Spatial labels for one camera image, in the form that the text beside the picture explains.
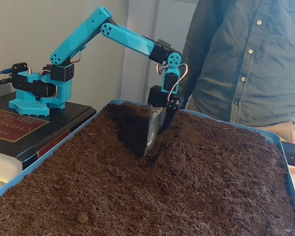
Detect brown soil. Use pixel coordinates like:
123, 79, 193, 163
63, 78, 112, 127
0, 102, 295, 236

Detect blue plastic tray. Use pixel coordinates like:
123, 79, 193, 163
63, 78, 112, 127
0, 99, 295, 236

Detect green sleeved right forearm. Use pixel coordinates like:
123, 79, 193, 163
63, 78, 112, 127
180, 36, 212, 109

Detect khaki trousers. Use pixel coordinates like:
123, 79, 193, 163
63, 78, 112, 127
186, 94, 295, 146

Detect green button shirt torso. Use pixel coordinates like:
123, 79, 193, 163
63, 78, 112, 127
180, 0, 295, 127

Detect black chemistry physics handbook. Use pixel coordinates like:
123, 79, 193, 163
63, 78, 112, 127
0, 92, 98, 190

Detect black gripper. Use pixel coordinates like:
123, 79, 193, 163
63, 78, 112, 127
143, 85, 182, 157

